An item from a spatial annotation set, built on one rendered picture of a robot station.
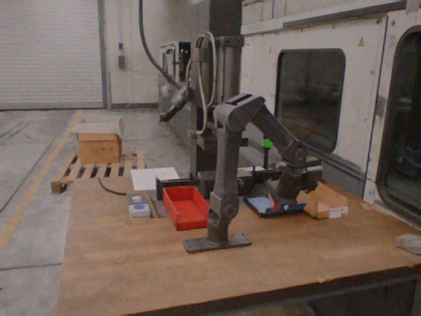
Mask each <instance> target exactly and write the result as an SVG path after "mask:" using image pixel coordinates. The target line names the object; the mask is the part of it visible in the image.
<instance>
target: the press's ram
mask: <svg viewBox="0 0 421 316"><path fill-rule="evenodd" d="M207 126H208V127H209V128H211V129H212V130H214V131H212V134H204V135H197V144H198V145H199V146H201V147H202V150H203V151H206V150H207V149H214V148H216V149H217V128H215V119H214V117H209V118H208V119H207ZM240 147H249V138H248V137H246V136H245V135H242V139H241V143H240Z"/></svg>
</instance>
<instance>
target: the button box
mask: <svg viewBox="0 0 421 316"><path fill-rule="evenodd" d="M98 179H99V182H100V184H101V187H102V188H103V189H106V190H107V191H110V192H112V193H115V194H120V195H126V201H127V205H128V208H129V206H130V205H137V204H146V203H147V199H146V197H145V195H144V193H143V192H141V193H140V197H141V199H139V200H134V199H132V197H133V196H132V193H121V192H117V191H115V190H109V189H107V188H106V187H104V185H103V184H102V183H101V178H100V177H98Z"/></svg>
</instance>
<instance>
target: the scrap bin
mask: <svg viewBox="0 0 421 316"><path fill-rule="evenodd" d="M162 199H163V205H164V206H165V208H166V210H167V212H168V214H169V216H170V218H171V221H172V223H173V224H174V226H175V228H176V230H177V231H184V230H191V229H202V228H207V220H208V219H210V218H209V217H208V216H207V210H208V209H209V208H210V206H209V205H208V204H207V203H206V201H205V200H204V199H203V197H202V196H201V195H200V193H199V192H198V191H197V189H196V188H195V187H194V186H189V187H172V188H163V189H162Z"/></svg>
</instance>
